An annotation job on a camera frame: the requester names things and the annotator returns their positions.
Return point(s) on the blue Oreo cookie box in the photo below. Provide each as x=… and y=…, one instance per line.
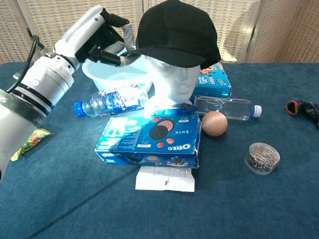
x=134, y=137

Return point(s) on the white foam mannequin head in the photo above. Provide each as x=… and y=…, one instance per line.
x=174, y=82

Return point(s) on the light blue plastic basin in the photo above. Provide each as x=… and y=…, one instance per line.
x=119, y=79

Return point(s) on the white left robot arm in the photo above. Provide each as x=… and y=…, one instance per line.
x=37, y=84

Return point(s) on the clear round tub of clips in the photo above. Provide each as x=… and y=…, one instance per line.
x=262, y=158

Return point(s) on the brown ball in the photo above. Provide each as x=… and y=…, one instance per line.
x=214, y=123

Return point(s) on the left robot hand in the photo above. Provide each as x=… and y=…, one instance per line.
x=84, y=30

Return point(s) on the white foil packet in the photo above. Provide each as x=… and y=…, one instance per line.
x=164, y=180

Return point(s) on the blue table cover cloth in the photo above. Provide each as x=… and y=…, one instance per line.
x=249, y=211

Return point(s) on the blue box with orange print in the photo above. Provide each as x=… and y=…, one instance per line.
x=214, y=82

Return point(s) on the clear square bottle white cap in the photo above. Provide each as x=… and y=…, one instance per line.
x=224, y=108

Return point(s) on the black baseball cap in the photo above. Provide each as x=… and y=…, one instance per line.
x=174, y=32

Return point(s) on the green snack bag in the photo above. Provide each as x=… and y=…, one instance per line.
x=32, y=140

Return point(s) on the woven folding screen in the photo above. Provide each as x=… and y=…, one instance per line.
x=274, y=27

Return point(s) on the water bottle with blue label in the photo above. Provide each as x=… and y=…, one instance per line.
x=99, y=103

